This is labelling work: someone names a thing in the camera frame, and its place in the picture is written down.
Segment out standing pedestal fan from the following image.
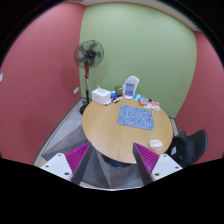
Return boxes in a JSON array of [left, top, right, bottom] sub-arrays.
[[73, 39, 105, 116]]

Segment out black chair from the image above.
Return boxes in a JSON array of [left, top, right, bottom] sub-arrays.
[[189, 130, 208, 165]]

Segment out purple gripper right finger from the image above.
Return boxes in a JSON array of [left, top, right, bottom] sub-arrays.
[[132, 143, 182, 185]]

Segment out wall power socket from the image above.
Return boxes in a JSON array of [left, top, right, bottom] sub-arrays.
[[73, 87, 79, 94]]

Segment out white tissue box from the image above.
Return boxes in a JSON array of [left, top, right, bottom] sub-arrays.
[[92, 88, 111, 105]]

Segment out dark green cup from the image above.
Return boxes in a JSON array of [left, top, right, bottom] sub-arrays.
[[115, 86, 124, 96]]

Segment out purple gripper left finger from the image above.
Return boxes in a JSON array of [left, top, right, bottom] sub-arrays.
[[41, 142, 92, 185]]

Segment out colourful snack packets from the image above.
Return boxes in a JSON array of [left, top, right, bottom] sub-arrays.
[[133, 94, 161, 112]]

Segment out round wooden table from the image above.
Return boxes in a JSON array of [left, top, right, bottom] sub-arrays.
[[82, 99, 173, 168]]

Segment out black backpack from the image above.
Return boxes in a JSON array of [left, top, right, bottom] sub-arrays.
[[166, 132, 195, 168]]

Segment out blue patterned mouse pad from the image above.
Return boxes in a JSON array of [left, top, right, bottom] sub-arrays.
[[117, 105, 155, 131]]

